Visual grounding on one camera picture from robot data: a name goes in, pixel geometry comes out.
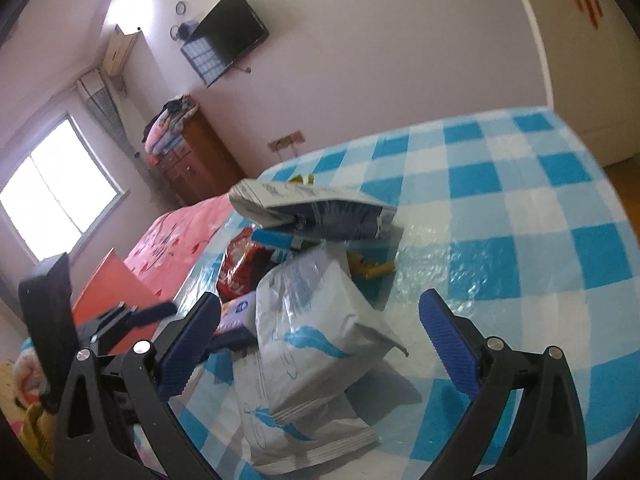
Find wall power outlet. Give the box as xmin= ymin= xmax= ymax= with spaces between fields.
xmin=268 ymin=131 xmax=306 ymax=154

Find grey patterned curtain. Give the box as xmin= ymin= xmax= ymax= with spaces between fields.
xmin=76 ymin=72 xmax=168 ymax=211

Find stack of folded blankets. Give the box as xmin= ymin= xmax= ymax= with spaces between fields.
xmin=140 ymin=95 xmax=199 ymax=159

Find orange plastic bin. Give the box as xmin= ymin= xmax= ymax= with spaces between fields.
xmin=70 ymin=247 xmax=177 ymax=362

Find brown wooden cabinet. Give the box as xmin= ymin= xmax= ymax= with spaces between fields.
xmin=150 ymin=107 xmax=246 ymax=207

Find pink heart-print bedspread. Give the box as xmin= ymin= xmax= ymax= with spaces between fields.
xmin=122 ymin=192 xmax=237 ymax=307

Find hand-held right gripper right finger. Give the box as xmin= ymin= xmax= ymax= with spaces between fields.
xmin=418 ymin=289 xmax=588 ymax=480

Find blue checkered tablecloth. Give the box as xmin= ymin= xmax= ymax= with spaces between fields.
xmin=165 ymin=105 xmax=640 ymax=480

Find wall air conditioner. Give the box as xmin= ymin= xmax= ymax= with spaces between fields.
xmin=102 ymin=24 xmax=143 ymax=77

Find white packet with blue circle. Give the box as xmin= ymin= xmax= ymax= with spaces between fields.
xmin=207 ymin=296 xmax=260 ymax=358

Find white bag with blue feather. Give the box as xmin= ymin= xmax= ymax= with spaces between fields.
xmin=232 ymin=355 xmax=379 ymax=476
xmin=255 ymin=241 xmax=411 ymax=414

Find white room door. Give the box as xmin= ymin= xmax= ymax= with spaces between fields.
xmin=500 ymin=0 xmax=640 ymax=169

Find grey bag with dark print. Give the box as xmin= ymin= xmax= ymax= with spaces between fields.
xmin=229 ymin=178 xmax=399 ymax=244

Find blue and white snack packet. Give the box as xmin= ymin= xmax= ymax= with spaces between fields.
xmin=251 ymin=230 xmax=304 ymax=254

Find colourful printed cloth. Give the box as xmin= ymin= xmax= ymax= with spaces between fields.
xmin=0 ymin=340 xmax=58 ymax=476

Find black wall television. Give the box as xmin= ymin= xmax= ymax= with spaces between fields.
xmin=180 ymin=0 xmax=270 ymax=87

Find red snack packet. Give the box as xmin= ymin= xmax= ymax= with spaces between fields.
xmin=216 ymin=227 xmax=274 ymax=301

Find black and yellow coffee packet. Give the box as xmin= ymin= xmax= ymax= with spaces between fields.
xmin=347 ymin=252 xmax=396 ymax=281

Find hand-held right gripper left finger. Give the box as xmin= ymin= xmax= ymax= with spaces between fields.
xmin=52 ymin=291 xmax=223 ymax=480

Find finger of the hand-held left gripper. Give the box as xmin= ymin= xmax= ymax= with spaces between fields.
xmin=80 ymin=301 xmax=177 ymax=357

